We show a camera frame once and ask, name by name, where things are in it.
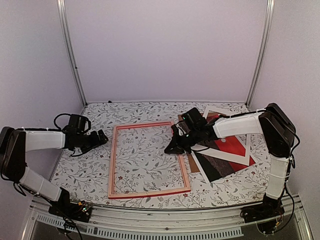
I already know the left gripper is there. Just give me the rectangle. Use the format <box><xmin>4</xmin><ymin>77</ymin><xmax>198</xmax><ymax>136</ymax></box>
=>
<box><xmin>77</xmin><ymin>129</ymin><xmax>109</xmax><ymax>154</ymax></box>

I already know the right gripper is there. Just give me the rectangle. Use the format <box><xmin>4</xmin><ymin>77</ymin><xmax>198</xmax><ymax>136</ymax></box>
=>
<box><xmin>164</xmin><ymin>128</ymin><xmax>201</xmax><ymax>155</ymax></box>

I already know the clear acrylic sheet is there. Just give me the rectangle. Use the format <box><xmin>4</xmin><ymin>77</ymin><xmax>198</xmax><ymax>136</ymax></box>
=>
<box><xmin>114</xmin><ymin>124</ymin><xmax>186</xmax><ymax>195</ymax></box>

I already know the wooden picture frame red edge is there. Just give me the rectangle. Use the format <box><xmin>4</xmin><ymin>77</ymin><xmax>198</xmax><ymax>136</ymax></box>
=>
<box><xmin>107</xmin><ymin>120</ymin><xmax>191</xmax><ymax>200</ymax></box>

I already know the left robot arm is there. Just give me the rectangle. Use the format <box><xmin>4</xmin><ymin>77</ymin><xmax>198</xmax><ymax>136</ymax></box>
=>
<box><xmin>0</xmin><ymin>126</ymin><xmax>108</xmax><ymax>217</ymax></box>

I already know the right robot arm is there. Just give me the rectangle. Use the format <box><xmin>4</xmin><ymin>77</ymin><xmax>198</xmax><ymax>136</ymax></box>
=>
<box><xmin>164</xmin><ymin>103</ymin><xmax>300</xmax><ymax>218</ymax></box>

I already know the red black abstract photo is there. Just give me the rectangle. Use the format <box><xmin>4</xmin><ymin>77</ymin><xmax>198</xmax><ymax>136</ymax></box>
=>
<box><xmin>178</xmin><ymin>112</ymin><xmax>257</xmax><ymax>183</ymax></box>

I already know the white photo mat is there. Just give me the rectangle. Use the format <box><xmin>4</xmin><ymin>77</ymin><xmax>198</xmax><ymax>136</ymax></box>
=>
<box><xmin>191</xmin><ymin>105</ymin><xmax>252</xmax><ymax>166</ymax></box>

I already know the brown backing board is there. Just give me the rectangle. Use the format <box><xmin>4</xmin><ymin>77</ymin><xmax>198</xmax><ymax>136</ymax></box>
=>
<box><xmin>177</xmin><ymin>114</ymin><xmax>200</xmax><ymax>173</ymax></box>

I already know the floral patterned table cover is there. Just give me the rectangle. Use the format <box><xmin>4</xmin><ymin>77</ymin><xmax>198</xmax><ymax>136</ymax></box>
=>
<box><xmin>51</xmin><ymin>102</ymin><xmax>270</xmax><ymax>209</ymax></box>

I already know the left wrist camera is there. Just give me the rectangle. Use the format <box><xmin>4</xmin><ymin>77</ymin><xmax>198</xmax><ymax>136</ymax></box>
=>
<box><xmin>68</xmin><ymin>114</ymin><xmax>92</xmax><ymax>133</ymax></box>

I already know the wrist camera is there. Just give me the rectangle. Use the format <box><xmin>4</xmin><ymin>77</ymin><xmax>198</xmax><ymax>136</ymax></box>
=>
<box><xmin>181</xmin><ymin>107</ymin><xmax>208</xmax><ymax>130</ymax></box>
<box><xmin>68</xmin><ymin>114</ymin><xmax>92</xmax><ymax>133</ymax></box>

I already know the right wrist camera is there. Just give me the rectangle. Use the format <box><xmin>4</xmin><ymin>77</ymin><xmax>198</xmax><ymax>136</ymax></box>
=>
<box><xmin>181</xmin><ymin>107</ymin><xmax>208</xmax><ymax>130</ymax></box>

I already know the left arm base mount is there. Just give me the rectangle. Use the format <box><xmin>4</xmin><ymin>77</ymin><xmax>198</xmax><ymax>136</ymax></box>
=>
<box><xmin>48</xmin><ymin>201</ymin><xmax>92</xmax><ymax>223</ymax></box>

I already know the front aluminium rail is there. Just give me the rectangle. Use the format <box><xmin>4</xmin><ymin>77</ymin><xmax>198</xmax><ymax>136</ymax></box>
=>
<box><xmin>21</xmin><ymin>194</ymin><xmax>314</xmax><ymax>240</ymax></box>

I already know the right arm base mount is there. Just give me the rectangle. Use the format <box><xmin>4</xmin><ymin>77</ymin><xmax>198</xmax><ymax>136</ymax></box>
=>
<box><xmin>240</xmin><ymin>196</ymin><xmax>285</xmax><ymax>235</ymax></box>

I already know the left aluminium corner post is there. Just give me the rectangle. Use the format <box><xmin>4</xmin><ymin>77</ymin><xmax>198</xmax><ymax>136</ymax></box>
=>
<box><xmin>56</xmin><ymin>0</ymin><xmax>88</xmax><ymax>107</ymax></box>

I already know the aluminium corner post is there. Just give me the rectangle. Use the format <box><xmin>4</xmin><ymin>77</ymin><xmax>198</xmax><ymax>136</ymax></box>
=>
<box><xmin>245</xmin><ymin>0</ymin><xmax>275</xmax><ymax>108</ymax></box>
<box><xmin>56</xmin><ymin>0</ymin><xmax>88</xmax><ymax>107</ymax></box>

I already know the right aluminium corner post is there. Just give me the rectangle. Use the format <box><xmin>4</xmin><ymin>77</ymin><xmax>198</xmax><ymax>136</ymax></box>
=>
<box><xmin>245</xmin><ymin>0</ymin><xmax>275</xmax><ymax>108</ymax></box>

